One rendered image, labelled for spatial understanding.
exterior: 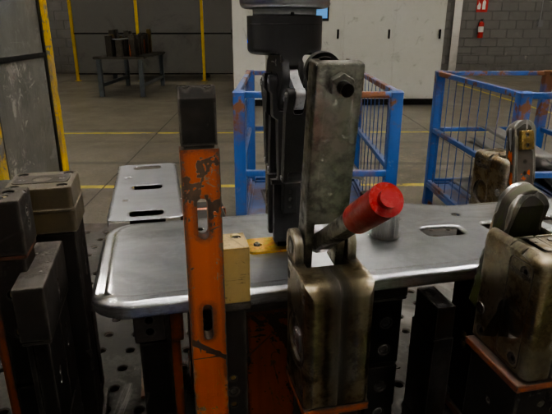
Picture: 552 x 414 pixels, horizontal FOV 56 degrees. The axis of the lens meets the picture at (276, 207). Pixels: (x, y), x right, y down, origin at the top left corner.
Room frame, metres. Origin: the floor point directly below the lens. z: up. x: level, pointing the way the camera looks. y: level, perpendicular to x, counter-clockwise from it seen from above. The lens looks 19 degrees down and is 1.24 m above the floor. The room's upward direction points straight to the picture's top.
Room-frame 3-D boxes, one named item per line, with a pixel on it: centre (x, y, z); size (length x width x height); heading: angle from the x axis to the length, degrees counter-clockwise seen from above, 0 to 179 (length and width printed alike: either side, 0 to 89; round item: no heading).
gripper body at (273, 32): (0.55, -0.01, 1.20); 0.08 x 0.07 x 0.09; 13
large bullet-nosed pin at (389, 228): (0.57, -0.13, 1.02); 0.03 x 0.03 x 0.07
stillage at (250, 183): (3.03, -0.20, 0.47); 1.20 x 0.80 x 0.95; 0
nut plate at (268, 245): (0.55, -0.01, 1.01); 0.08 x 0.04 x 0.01; 103
